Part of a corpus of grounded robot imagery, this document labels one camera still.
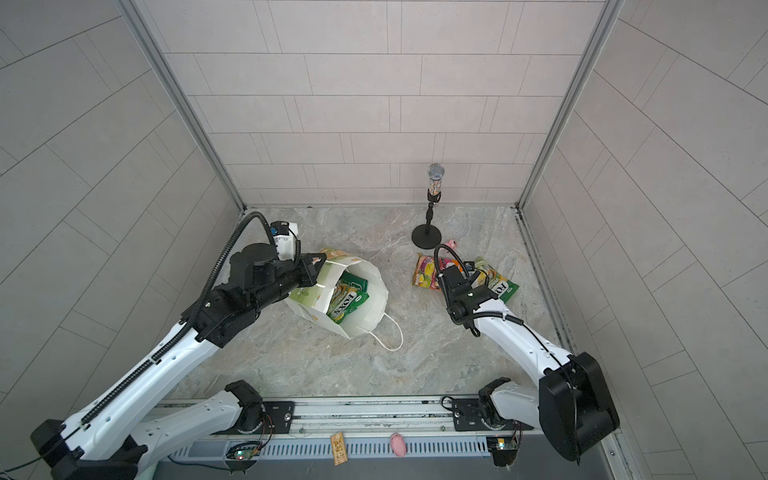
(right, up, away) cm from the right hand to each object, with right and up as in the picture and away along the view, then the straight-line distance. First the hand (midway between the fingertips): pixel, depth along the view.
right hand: (469, 304), depth 85 cm
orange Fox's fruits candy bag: (-12, +7, +8) cm, 16 cm away
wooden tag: (-34, -28, -19) cm, 48 cm away
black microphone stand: (-10, +19, +22) cm, 31 cm away
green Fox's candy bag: (-35, +3, +1) cm, 35 cm away
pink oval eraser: (-20, -27, -19) cm, 39 cm away
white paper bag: (-41, +4, -13) cm, 44 cm away
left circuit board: (-53, -27, -21) cm, 64 cm away
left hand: (-35, +16, -18) cm, 43 cm away
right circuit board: (+4, -29, -17) cm, 34 cm away
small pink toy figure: (-1, +16, +19) cm, 25 cm away
